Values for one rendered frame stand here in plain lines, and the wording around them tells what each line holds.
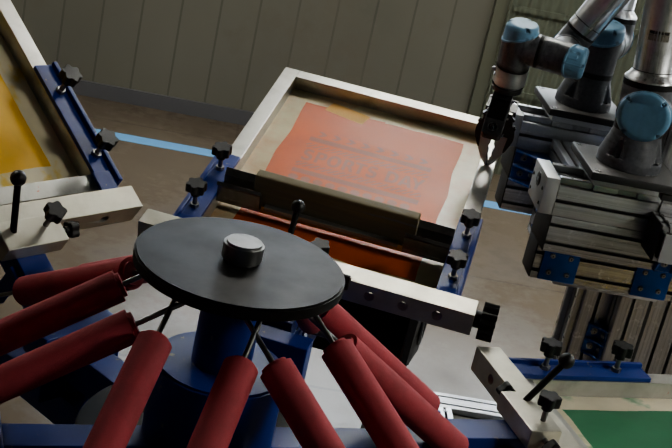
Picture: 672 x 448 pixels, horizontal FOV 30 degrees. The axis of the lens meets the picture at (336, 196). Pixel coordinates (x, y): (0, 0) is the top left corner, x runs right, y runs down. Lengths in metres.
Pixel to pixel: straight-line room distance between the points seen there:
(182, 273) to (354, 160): 1.25
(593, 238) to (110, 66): 4.19
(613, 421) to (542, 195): 0.66
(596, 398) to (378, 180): 0.74
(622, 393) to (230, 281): 1.06
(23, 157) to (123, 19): 4.25
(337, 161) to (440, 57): 3.84
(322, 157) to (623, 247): 0.74
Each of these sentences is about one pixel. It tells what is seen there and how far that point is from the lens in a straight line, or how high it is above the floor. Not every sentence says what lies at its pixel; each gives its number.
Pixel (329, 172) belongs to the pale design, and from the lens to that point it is 2.89.
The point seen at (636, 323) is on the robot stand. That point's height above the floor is 0.81.
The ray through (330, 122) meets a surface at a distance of 3.08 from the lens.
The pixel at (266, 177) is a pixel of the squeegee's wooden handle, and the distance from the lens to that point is 2.64.
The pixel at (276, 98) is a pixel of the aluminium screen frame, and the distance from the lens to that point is 3.08.
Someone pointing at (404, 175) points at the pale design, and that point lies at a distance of 2.93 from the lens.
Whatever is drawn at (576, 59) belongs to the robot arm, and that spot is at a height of 1.50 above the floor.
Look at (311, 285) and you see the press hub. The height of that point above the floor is 1.32.
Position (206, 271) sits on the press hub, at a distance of 1.77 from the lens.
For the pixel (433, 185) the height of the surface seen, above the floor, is 1.13.
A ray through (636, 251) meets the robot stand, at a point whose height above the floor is 1.07.
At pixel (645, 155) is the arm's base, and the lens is 2.95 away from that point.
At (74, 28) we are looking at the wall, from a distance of 6.75.
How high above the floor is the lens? 2.05
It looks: 20 degrees down
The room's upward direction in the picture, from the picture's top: 12 degrees clockwise
